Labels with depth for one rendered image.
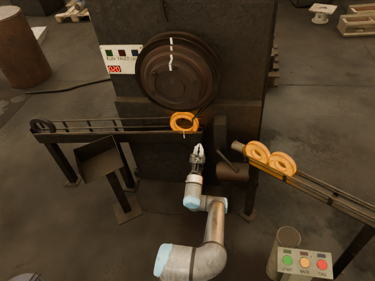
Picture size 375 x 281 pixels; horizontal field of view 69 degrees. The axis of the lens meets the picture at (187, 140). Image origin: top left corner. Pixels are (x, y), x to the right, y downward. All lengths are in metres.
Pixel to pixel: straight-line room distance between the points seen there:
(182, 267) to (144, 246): 1.13
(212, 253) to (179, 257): 0.12
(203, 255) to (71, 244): 1.48
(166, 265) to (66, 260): 1.36
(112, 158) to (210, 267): 1.08
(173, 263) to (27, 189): 2.06
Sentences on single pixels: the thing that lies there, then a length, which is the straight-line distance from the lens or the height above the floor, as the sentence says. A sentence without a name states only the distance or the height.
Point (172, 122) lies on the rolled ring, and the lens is 1.76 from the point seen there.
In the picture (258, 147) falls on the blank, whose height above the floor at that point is 0.78.
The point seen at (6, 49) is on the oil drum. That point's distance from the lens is 4.12.
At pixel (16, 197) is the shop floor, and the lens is 2.89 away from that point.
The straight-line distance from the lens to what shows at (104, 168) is 1.85.
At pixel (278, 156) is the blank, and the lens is 1.54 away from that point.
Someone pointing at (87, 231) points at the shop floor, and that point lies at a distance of 2.36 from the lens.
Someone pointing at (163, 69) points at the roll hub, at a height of 1.22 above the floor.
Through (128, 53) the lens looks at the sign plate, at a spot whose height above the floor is 1.19.
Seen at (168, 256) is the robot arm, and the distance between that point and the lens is 1.05.
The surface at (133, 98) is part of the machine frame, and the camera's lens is 1.86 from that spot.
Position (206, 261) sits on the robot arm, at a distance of 1.05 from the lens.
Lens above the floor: 1.93
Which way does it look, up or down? 45 degrees down
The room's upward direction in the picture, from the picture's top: 7 degrees counter-clockwise
